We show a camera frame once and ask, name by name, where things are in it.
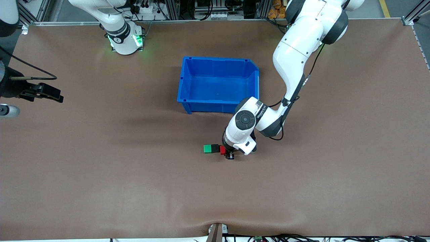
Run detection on blue plastic storage bin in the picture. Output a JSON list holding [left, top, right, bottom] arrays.
[[177, 56, 261, 115]]

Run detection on white power strip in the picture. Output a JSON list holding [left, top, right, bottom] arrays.
[[129, 0, 158, 14]]

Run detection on orange snack bags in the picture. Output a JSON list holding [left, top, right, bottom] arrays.
[[268, 0, 290, 19]]

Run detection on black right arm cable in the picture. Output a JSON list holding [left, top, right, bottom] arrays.
[[0, 46, 57, 81]]

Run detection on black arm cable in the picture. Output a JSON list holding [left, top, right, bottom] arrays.
[[0, 46, 57, 81], [268, 43, 326, 140]]

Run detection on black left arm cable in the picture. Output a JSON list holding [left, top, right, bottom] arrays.
[[268, 43, 326, 140]]

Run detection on silver table edge rail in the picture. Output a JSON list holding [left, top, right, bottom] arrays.
[[18, 18, 414, 26]]

